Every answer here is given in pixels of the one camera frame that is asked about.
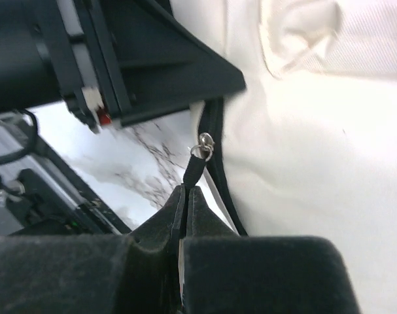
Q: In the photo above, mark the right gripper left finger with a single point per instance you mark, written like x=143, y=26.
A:
x=132, y=273

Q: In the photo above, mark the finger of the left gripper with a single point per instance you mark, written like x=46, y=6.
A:
x=157, y=67

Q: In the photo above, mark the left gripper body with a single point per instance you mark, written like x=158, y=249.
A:
x=60, y=51

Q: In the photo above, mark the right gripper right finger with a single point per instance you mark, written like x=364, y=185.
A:
x=227, y=273

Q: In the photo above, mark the cream canvas backpack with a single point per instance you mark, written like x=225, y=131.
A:
x=310, y=147

